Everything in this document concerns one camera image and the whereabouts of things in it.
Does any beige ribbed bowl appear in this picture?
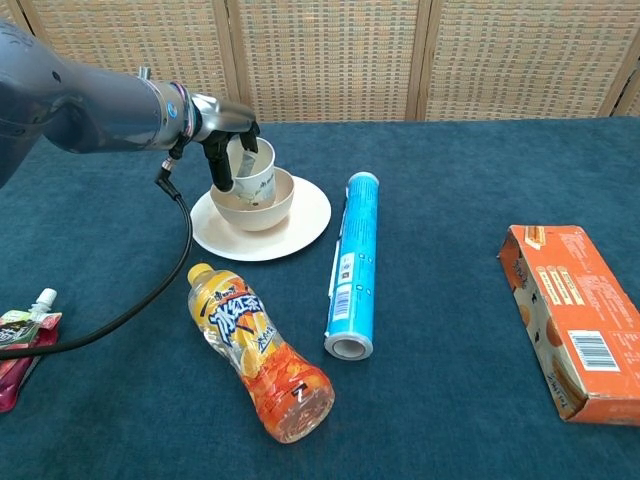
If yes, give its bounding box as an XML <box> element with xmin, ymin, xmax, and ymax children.
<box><xmin>209</xmin><ymin>166</ymin><xmax>297</xmax><ymax>233</ymax></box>

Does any orange iced tea bottle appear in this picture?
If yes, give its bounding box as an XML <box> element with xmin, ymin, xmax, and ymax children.
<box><xmin>187</xmin><ymin>262</ymin><xmax>336</xmax><ymax>445</ymax></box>

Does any woven folding screen panel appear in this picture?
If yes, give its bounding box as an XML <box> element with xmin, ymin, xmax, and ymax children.
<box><xmin>612</xmin><ymin>69</ymin><xmax>640</xmax><ymax>119</ymax></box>
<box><xmin>224</xmin><ymin>0</ymin><xmax>432</xmax><ymax>125</ymax></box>
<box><xmin>0</xmin><ymin>0</ymin><xmax>46</xmax><ymax>41</ymax></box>
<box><xmin>416</xmin><ymin>0</ymin><xmax>640</xmax><ymax>123</ymax></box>
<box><xmin>17</xmin><ymin>0</ymin><xmax>246</xmax><ymax>124</ymax></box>

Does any orange cookie box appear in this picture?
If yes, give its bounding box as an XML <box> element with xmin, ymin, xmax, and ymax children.
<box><xmin>496</xmin><ymin>224</ymin><xmax>640</xmax><ymax>427</ymax></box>

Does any blue cling film roll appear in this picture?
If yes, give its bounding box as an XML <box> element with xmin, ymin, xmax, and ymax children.
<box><xmin>323</xmin><ymin>171</ymin><xmax>382</xmax><ymax>361</ymax></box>

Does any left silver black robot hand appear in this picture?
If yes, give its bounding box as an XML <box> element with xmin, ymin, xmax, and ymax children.
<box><xmin>189</xmin><ymin>92</ymin><xmax>262</xmax><ymax>194</ymax></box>

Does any blue table cloth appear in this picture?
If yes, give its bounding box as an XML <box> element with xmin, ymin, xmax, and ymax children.
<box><xmin>0</xmin><ymin>115</ymin><xmax>640</xmax><ymax>480</ymax></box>

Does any white paper cup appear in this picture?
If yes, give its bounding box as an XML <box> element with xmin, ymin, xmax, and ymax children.
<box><xmin>230</xmin><ymin>136</ymin><xmax>277</xmax><ymax>209</ymax></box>

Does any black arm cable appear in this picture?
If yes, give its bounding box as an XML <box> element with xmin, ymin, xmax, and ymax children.
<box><xmin>0</xmin><ymin>144</ymin><xmax>195</xmax><ymax>361</ymax></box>

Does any red jelly drink pouch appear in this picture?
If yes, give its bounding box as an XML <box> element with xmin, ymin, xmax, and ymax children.
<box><xmin>0</xmin><ymin>287</ymin><xmax>63</xmax><ymax>414</ymax></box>

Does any white paper plate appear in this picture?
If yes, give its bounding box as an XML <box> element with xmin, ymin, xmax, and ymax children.
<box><xmin>189</xmin><ymin>174</ymin><xmax>333</xmax><ymax>263</ymax></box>

